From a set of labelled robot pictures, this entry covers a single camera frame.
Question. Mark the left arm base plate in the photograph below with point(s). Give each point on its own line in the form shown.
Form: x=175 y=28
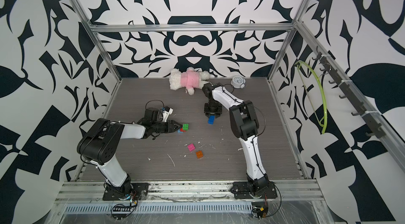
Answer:
x=127 y=191

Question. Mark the pink lego brick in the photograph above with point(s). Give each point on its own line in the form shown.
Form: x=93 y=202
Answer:
x=191 y=147

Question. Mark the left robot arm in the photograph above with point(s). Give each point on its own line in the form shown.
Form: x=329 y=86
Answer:
x=99 y=145

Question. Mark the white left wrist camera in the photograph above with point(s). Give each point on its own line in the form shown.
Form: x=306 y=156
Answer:
x=166 y=111

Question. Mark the white small alarm clock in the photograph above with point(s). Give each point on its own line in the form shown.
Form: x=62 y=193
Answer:
x=238 y=82

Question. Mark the white plush toy pink shirt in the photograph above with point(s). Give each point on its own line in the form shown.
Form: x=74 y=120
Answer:
x=190 y=80

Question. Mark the green hoop on wall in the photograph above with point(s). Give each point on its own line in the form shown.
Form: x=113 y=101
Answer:
x=315 y=94

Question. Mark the dark blue lego brick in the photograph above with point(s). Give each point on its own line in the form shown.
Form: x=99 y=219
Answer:
x=211 y=120

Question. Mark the black hook rack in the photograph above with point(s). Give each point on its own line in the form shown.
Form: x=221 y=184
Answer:
x=350 y=92

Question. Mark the green lego brick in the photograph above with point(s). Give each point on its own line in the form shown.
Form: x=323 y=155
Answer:
x=185 y=127

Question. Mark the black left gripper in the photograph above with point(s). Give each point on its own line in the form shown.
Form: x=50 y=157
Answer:
x=172 y=128

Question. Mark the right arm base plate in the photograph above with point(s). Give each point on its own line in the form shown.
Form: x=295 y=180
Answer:
x=254 y=190

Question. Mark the orange lego brick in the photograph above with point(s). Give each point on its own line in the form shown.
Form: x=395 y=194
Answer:
x=199 y=154

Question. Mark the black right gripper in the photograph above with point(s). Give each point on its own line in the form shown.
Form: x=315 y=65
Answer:
x=216 y=113

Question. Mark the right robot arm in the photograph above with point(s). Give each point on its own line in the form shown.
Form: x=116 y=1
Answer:
x=244 y=124

